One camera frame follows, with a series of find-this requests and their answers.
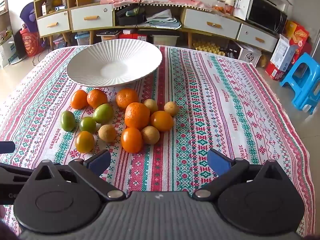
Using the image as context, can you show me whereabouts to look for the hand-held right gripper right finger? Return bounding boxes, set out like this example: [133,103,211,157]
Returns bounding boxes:
[192,149,288,202]

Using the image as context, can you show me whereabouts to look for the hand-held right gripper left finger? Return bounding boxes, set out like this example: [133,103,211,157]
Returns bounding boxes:
[32,149,126,202]

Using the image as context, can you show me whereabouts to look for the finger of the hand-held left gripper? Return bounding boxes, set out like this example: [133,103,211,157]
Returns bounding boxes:
[0,163,35,184]
[0,141,16,153]

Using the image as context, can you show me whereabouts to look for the yellow-orange plum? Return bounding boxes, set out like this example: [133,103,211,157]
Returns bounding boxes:
[75,131,95,154]

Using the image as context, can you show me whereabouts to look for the tan longan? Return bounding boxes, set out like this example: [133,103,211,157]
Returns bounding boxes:
[141,126,160,145]
[143,99,158,114]
[98,124,117,143]
[164,101,180,117]

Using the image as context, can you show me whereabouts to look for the orange plum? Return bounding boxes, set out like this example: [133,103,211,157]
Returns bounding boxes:
[70,89,89,110]
[150,111,174,132]
[121,127,143,154]

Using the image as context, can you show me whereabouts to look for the small green plum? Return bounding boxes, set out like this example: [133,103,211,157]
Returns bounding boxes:
[79,116,97,133]

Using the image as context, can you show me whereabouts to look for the large green plum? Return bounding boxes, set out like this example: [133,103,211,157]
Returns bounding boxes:
[93,103,114,124]

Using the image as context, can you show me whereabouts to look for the large mandarin orange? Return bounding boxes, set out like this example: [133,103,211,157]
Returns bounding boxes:
[124,102,151,130]

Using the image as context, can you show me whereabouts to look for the white ribbed bowl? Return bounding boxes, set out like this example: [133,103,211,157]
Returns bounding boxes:
[66,39,163,87]

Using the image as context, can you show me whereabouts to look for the patterned woven tablecloth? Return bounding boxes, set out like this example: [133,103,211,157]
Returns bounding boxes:
[0,45,316,237]

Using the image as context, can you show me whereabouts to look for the white paper bag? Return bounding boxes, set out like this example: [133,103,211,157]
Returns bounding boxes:
[0,34,17,67]

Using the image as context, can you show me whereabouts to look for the black flat screen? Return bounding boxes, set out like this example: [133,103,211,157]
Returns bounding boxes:
[14,30,27,60]

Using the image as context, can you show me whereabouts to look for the red printed bag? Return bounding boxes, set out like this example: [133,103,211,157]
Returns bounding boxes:
[20,29,42,57]

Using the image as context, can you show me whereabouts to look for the white carton black emblem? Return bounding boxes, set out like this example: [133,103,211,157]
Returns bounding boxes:
[229,40,262,64]

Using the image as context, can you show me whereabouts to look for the yellow egg tray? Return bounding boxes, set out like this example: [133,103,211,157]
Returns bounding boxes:
[192,40,227,57]

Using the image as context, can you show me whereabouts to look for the blue-lid storage box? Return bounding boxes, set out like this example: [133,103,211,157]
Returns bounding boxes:
[74,32,90,46]

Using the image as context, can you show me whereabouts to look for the clear box black lid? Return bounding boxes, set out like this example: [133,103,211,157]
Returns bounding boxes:
[96,30,121,42]

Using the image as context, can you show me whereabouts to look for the white and blue carton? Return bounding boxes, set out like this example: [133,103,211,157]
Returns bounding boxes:
[270,34,299,72]

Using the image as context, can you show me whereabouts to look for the red box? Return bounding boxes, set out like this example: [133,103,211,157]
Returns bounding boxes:
[119,29,152,40]

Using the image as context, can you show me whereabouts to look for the clear storage box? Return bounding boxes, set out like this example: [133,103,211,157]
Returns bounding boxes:
[151,34,180,47]

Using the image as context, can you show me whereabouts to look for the purple plush cushion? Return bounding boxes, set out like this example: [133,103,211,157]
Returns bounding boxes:
[20,1,40,30]

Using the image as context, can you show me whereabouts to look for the blue plastic stool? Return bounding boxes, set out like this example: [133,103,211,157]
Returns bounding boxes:
[279,52,320,115]

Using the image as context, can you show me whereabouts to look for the low wooden TV cabinet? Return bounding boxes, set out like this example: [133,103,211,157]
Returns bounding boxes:
[113,4,280,54]

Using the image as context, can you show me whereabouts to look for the wooden bookshelf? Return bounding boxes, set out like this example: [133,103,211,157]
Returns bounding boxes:
[0,0,9,33]

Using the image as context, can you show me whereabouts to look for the black case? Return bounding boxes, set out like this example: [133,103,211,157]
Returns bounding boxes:
[116,6,147,26]

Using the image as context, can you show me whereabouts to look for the yellow and red carton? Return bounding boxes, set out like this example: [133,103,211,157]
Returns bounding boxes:
[284,20,310,50]

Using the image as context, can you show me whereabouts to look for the folded pale cloths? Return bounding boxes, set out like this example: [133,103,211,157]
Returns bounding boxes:
[145,9,182,29]

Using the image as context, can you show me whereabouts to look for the glass jar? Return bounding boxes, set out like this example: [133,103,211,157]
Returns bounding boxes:
[212,0,234,14]

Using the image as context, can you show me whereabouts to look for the black microwave oven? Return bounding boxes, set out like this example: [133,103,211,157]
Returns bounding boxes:
[246,0,288,34]

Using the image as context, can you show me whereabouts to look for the white printer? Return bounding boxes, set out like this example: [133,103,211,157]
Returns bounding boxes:
[264,0,293,12]

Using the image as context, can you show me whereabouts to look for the white drawer wooden handle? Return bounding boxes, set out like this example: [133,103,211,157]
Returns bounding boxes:
[183,8,241,39]
[237,24,279,53]
[71,4,113,32]
[37,11,71,37]

